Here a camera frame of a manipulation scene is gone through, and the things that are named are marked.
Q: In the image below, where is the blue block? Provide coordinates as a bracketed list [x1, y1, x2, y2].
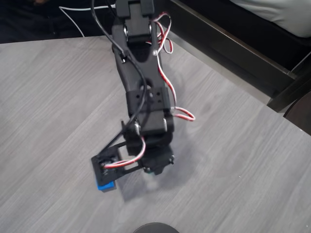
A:
[96, 181, 117, 193]

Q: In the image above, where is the thin white cable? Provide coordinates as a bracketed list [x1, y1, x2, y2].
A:
[59, 4, 115, 37]

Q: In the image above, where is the black camera cable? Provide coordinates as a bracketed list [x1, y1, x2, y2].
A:
[91, 0, 149, 151]

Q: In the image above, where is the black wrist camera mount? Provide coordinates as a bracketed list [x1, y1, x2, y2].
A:
[91, 140, 142, 192]

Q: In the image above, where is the white bedding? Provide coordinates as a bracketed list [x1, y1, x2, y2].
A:
[230, 0, 311, 38]

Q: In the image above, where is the red white servo cable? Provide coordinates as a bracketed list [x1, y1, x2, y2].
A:
[101, 135, 147, 170]
[153, 48, 196, 123]
[149, 12, 175, 54]

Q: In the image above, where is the dark round object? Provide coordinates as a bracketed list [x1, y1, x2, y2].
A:
[132, 222, 181, 233]
[283, 91, 311, 136]

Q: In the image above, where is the dark wooden bed frame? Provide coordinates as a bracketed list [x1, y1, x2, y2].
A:
[167, 0, 311, 114]

